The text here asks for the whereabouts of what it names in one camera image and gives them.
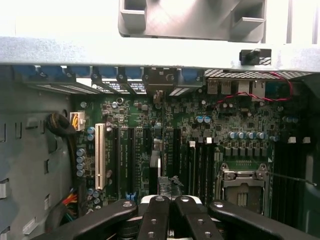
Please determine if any metal CPU socket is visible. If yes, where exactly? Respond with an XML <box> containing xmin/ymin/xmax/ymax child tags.
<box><xmin>216</xmin><ymin>162</ymin><xmax>273</xmax><ymax>219</ymax></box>

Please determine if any long black expansion slot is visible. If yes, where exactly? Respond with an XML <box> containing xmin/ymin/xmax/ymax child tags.
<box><xmin>126</xmin><ymin>126</ymin><xmax>136</xmax><ymax>198</ymax></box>
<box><xmin>112</xmin><ymin>126</ymin><xmax>121</xmax><ymax>200</ymax></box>
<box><xmin>171</xmin><ymin>127</ymin><xmax>182</xmax><ymax>176</ymax></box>

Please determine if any short black expansion slot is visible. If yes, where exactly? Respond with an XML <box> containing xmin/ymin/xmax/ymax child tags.
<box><xmin>142</xmin><ymin>126</ymin><xmax>152</xmax><ymax>149</ymax></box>

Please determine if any white expansion slot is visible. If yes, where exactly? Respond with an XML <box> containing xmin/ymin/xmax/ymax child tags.
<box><xmin>94</xmin><ymin>122</ymin><xmax>106</xmax><ymax>190</ymax></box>

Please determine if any thin metal locking lever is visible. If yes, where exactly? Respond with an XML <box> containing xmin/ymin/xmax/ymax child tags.
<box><xmin>265</xmin><ymin>170</ymin><xmax>318</xmax><ymax>187</ymax></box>

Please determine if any green motherboard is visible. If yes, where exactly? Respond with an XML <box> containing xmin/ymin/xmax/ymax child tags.
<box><xmin>70</xmin><ymin>77</ymin><xmax>316</xmax><ymax>221</ymax></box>

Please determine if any white power connector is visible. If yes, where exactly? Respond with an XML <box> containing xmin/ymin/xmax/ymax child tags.
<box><xmin>69</xmin><ymin>111</ymin><xmax>86</xmax><ymax>132</ymax></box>

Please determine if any open black PC case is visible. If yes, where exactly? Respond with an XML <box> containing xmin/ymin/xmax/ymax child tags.
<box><xmin>0</xmin><ymin>36</ymin><xmax>320</xmax><ymax>240</ymax></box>

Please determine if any multicoloured wire bundle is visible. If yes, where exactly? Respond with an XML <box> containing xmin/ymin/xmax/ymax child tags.
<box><xmin>47</xmin><ymin>188</ymin><xmax>81</xmax><ymax>226</ymax></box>

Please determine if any black sleeved power cable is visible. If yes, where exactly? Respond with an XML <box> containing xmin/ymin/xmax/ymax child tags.
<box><xmin>44</xmin><ymin>112</ymin><xmax>77</xmax><ymax>177</ymax></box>

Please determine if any red black twisted wire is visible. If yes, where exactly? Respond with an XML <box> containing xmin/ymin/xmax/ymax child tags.
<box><xmin>216</xmin><ymin>71</ymin><xmax>294</xmax><ymax>106</ymax></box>

